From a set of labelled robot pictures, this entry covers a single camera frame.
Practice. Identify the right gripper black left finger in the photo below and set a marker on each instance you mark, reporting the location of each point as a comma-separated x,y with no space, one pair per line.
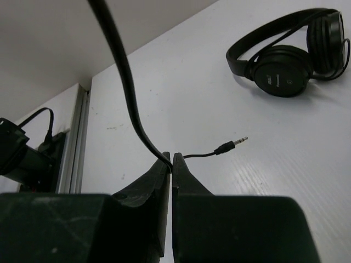
128,226

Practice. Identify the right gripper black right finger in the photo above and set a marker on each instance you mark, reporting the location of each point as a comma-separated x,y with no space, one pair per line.
213,228

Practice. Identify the pink blue cat-ear headphones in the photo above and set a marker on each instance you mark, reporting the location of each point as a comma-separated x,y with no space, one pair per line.
110,31

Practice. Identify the left black headphones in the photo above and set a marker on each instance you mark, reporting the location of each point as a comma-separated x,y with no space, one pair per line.
284,70

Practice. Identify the aluminium front rail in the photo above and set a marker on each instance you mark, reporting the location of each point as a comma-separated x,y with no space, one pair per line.
72,161

